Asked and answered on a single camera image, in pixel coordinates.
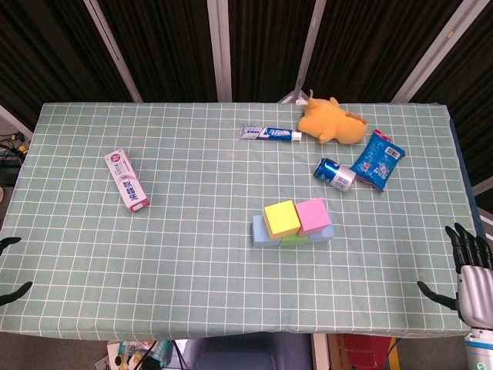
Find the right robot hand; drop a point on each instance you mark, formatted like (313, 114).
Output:
(475, 277)

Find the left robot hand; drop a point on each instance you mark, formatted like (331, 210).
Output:
(11, 294)

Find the pink cube block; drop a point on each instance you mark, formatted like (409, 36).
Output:
(312, 214)

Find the green cube block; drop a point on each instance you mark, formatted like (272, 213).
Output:
(294, 241)

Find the yellow cube block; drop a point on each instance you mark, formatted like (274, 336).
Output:
(280, 217)

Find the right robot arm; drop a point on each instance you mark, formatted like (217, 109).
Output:
(479, 348)

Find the printed plastic bags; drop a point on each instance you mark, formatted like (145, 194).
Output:
(131, 356)

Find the red cardboard box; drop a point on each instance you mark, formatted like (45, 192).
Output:
(358, 352)

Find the blue snack bag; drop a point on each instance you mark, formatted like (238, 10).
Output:
(375, 162)

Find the pink white toothpaste box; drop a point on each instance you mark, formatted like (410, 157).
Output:
(125, 179)

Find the white table leg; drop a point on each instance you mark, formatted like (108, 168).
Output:
(319, 352)

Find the blue drink can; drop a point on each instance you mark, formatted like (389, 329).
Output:
(333, 173)

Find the green checked tablecloth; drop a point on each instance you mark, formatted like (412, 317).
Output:
(192, 270)

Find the orange plush toy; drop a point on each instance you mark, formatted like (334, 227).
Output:
(335, 123)

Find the blue chair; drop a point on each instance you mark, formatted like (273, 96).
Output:
(250, 354)

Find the blue white toothpaste tube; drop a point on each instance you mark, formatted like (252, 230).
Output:
(269, 133)

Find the white frame post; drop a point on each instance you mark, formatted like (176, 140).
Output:
(115, 54)
(439, 50)
(219, 50)
(308, 46)

